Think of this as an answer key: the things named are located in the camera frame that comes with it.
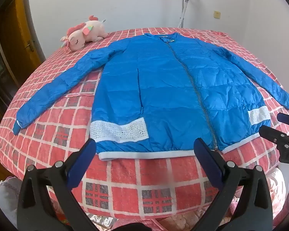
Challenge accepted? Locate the pink quilt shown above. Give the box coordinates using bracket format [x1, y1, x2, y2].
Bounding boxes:
[0, 167, 289, 231]

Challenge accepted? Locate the red plaid bed sheet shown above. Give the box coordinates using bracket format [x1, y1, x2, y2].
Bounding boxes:
[0, 28, 289, 222]

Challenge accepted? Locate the metal door handle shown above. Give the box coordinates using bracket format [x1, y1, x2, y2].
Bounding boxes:
[24, 38, 34, 52]

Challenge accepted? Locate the yellow wooden door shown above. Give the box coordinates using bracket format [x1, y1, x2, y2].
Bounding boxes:
[0, 0, 46, 85]

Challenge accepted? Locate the blue padded jacket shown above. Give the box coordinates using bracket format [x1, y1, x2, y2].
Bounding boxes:
[13, 32, 289, 161]

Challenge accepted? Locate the grey garment steamer stand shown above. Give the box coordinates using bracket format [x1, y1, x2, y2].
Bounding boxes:
[176, 0, 192, 28]

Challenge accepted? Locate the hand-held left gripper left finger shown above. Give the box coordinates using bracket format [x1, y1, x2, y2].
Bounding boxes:
[17, 138, 97, 231]

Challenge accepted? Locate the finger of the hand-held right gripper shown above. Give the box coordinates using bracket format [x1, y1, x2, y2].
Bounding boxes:
[276, 113, 289, 128]
[258, 125, 289, 147]

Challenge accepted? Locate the pink unicorn plush toy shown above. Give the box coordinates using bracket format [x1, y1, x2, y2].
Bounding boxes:
[60, 15, 108, 52]

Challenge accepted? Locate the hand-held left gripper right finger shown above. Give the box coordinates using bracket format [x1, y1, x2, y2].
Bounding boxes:
[193, 138, 274, 231]

